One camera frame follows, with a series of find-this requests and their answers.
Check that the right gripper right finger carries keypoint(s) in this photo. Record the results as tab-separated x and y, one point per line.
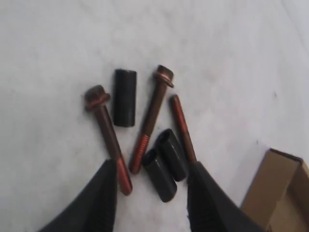
212	205

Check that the copper flanged hex bolt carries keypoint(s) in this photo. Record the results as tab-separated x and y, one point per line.
183	128
106	135
150	116

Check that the black cylindrical sleeve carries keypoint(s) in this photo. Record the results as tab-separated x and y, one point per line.
172	154
124	97
159	176

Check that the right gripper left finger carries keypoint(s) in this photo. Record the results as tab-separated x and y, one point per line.
91	205

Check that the brown cardboard box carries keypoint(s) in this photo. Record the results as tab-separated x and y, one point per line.
280	193

